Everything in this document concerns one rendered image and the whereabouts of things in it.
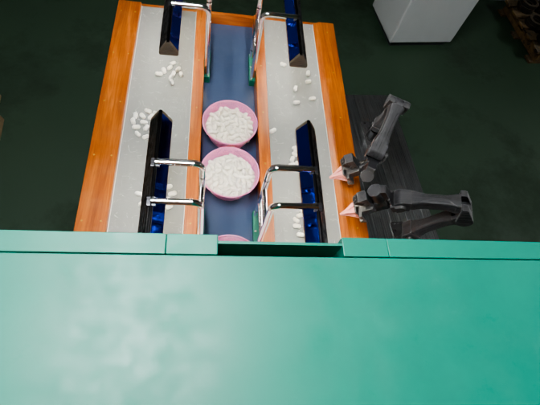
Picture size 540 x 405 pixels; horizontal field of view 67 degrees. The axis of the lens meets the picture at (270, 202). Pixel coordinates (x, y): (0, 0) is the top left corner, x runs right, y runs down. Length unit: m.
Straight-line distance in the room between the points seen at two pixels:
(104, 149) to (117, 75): 0.43
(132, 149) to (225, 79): 0.68
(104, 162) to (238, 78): 0.87
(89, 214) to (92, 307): 1.23
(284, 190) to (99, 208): 0.79
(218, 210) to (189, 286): 1.30
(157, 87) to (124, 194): 0.61
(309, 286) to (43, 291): 0.34
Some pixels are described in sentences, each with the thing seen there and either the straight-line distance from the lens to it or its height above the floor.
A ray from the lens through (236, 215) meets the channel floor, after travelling 1.83.
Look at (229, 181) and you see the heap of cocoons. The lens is 1.83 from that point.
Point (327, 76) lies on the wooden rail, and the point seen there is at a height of 0.76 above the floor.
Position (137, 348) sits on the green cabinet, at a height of 1.79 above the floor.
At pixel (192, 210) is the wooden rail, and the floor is 0.76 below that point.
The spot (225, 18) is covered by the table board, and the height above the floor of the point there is 0.71.
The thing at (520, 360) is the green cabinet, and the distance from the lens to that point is 0.69.
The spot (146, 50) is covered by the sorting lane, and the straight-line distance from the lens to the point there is 2.34.
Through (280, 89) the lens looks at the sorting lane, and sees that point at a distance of 2.21.
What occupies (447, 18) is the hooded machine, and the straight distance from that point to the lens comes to 4.00.
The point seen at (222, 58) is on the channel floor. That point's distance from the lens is 2.41.
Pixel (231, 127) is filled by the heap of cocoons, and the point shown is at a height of 0.73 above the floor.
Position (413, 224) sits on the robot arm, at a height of 0.84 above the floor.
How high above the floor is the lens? 2.32
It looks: 61 degrees down
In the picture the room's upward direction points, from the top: 19 degrees clockwise
